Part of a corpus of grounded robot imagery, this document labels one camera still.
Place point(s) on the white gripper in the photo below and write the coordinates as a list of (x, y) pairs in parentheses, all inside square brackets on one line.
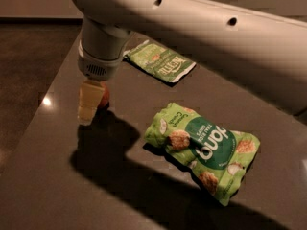
[(97, 66)]

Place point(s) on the red apple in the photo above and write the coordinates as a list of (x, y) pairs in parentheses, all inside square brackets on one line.
[(105, 99)]

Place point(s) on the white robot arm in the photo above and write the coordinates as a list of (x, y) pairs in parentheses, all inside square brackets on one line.
[(264, 53)]

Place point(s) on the green Kettle chips bag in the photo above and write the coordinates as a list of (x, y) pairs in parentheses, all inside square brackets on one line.
[(160, 62)]

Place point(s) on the green Pang rice chips bag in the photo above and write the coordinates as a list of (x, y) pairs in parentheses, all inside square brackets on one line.
[(217, 157)]

